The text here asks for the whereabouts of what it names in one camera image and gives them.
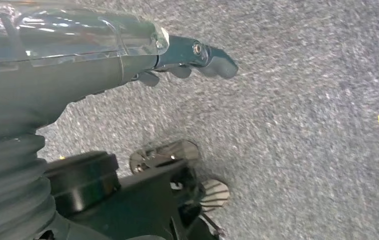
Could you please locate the black robot lower body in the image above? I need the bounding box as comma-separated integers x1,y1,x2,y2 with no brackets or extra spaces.
43,139,232,240

